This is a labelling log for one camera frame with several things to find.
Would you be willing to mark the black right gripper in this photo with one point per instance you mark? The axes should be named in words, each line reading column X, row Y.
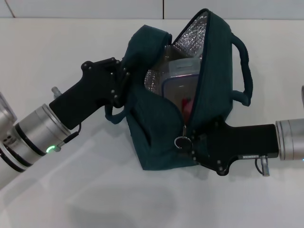
column 237, row 142

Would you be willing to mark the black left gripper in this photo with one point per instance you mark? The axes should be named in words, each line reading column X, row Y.
column 92, row 90

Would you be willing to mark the pink peach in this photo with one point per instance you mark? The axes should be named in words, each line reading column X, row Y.
column 187, row 107

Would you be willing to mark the clear plastic lunch box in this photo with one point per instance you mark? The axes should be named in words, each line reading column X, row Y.
column 180, row 80

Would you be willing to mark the dark blue insulated lunch bag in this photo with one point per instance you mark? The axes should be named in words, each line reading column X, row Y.
column 213, row 83

